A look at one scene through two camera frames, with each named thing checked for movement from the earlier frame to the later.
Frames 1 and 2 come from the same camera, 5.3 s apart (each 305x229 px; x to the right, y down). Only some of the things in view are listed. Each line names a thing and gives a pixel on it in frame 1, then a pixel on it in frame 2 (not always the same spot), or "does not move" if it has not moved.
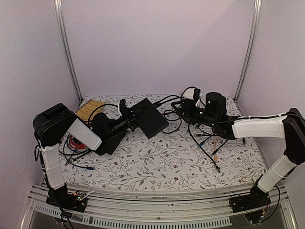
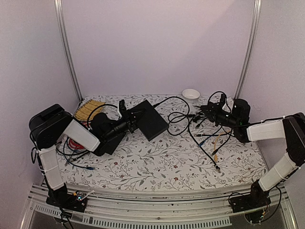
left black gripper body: [126, 123] does not move
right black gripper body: [195, 116] → [226, 119]
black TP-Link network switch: [148, 118] does not move
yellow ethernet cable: [216, 157] does not move
